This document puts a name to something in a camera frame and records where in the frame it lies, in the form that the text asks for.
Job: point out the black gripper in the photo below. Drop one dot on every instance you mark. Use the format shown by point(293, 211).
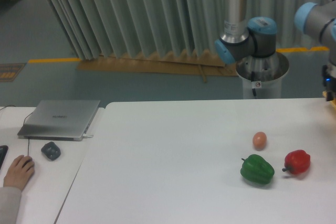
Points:
point(328, 75)

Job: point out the black computer mouse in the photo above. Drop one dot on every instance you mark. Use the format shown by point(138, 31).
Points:
point(27, 162)

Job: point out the beige sleeved forearm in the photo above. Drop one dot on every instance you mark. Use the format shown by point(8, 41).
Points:
point(10, 202)

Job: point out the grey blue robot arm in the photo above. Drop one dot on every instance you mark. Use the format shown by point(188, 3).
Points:
point(251, 46)

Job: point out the person's hand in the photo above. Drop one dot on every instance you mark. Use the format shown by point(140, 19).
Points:
point(17, 176)

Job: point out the yellow plastic basket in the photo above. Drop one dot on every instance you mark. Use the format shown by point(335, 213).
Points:
point(332, 102)

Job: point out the red bell pepper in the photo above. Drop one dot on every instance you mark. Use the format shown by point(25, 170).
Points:
point(297, 162)

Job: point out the brown egg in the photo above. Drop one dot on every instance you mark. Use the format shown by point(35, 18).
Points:
point(259, 140)

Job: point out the green bell pepper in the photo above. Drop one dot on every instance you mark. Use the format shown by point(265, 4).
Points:
point(257, 170)

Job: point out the brown cardboard sheet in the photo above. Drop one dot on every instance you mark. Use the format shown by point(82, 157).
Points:
point(206, 64)

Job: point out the grey-green folding curtain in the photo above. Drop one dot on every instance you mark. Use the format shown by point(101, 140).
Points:
point(105, 27)

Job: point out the silver laptop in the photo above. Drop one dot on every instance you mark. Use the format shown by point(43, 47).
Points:
point(60, 120)

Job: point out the black clip device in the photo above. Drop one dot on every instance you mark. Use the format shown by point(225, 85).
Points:
point(51, 151)

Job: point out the black keyboard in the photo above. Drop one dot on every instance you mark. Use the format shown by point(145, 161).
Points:
point(3, 152)

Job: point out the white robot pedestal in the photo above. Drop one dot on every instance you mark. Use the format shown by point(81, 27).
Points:
point(262, 77)

